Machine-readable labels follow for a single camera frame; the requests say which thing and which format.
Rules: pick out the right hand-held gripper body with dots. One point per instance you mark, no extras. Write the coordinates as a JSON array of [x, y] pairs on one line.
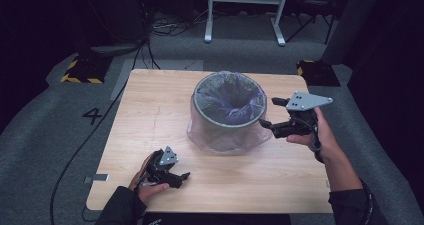
[[306, 101]]

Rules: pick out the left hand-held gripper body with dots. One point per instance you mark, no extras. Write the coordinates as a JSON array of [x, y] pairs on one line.
[[167, 157]]

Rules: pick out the purple plastic trash bag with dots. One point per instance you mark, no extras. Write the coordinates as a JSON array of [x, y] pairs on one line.
[[230, 98]]

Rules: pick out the green plastic trash bin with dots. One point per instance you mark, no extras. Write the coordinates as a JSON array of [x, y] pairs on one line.
[[203, 113]]

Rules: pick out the person's left hand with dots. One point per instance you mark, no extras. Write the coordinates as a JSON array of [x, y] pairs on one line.
[[141, 188]]

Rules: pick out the person's right hand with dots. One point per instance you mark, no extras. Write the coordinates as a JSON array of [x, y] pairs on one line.
[[328, 140]]

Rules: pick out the black yellow striped base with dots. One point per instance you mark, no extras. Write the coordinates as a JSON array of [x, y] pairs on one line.
[[318, 73], [88, 70]]

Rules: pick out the grey tape strip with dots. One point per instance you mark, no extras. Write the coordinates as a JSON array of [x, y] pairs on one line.
[[328, 184], [98, 178]]

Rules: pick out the grey pillar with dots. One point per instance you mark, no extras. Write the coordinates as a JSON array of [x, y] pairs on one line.
[[350, 25]]

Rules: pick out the black tripod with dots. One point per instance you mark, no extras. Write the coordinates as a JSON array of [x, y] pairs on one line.
[[313, 5]]

